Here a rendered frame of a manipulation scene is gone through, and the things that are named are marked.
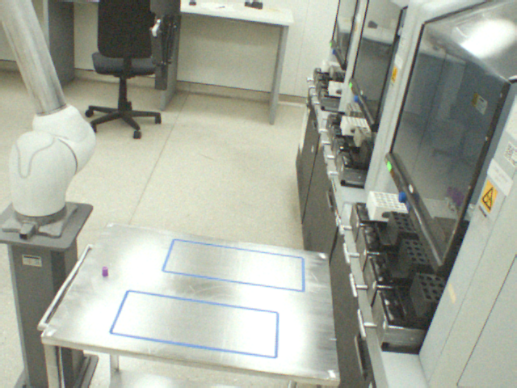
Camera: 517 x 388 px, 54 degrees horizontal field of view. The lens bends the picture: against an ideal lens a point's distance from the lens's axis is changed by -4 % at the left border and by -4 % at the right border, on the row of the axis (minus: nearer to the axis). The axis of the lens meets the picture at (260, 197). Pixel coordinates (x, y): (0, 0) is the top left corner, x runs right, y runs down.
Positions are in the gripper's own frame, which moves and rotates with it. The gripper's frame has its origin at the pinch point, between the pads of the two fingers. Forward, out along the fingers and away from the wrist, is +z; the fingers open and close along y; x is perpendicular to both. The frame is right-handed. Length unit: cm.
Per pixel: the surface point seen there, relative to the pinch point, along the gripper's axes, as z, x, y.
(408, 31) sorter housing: -15, 61, -50
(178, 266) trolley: 37.2, 18.2, 26.9
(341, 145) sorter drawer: 37, 47, -76
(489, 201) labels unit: 1, 80, 31
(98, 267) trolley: 37, 1, 36
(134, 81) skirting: 115, -169, -330
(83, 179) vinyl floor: 119, -108, -136
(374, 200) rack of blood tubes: 33, 62, -23
